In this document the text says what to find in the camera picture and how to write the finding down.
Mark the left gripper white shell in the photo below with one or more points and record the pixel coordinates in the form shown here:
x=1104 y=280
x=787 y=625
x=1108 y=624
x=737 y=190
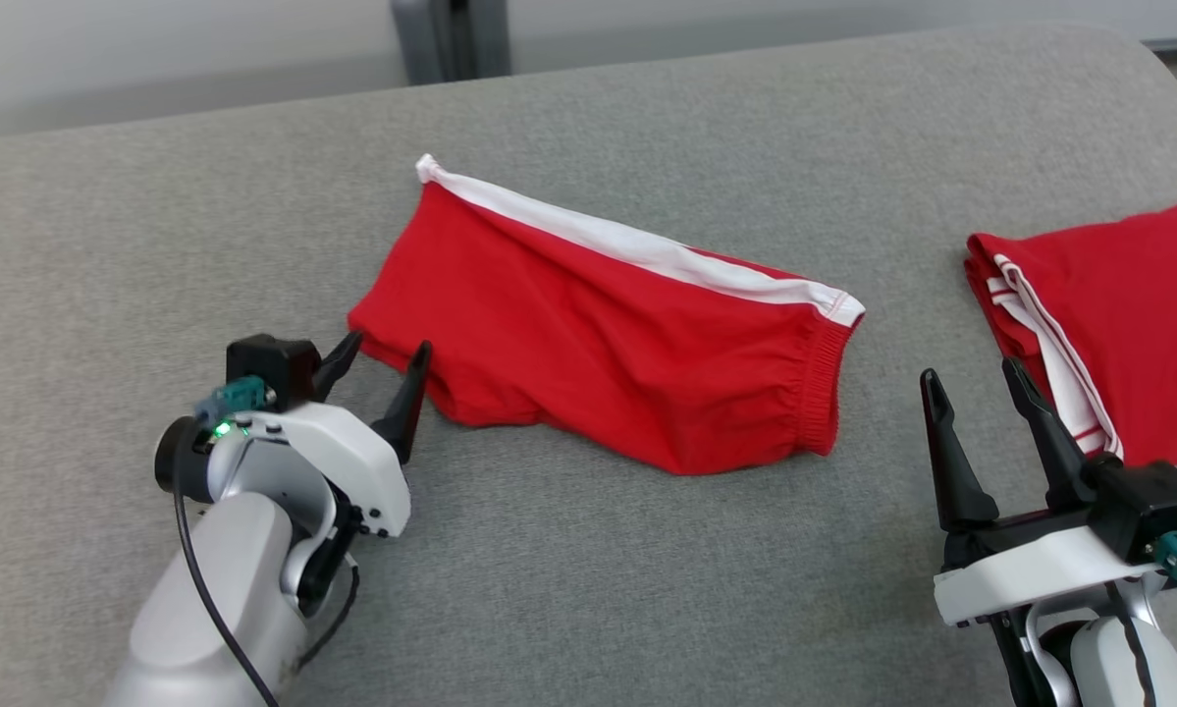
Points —
x=352 y=452

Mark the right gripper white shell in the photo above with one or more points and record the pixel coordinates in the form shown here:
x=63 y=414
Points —
x=1030 y=574

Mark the red jersey with white sleeves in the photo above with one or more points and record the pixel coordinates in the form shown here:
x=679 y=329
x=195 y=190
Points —
x=1138 y=324

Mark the red shorts with white stripe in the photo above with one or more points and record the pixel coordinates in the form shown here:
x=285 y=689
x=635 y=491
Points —
x=608 y=344

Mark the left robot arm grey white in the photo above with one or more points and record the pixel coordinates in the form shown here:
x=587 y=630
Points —
x=235 y=589

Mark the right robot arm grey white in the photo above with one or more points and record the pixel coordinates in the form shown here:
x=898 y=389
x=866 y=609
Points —
x=1118 y=658

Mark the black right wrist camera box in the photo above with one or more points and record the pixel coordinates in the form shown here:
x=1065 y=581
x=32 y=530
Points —
x=1152 y=501

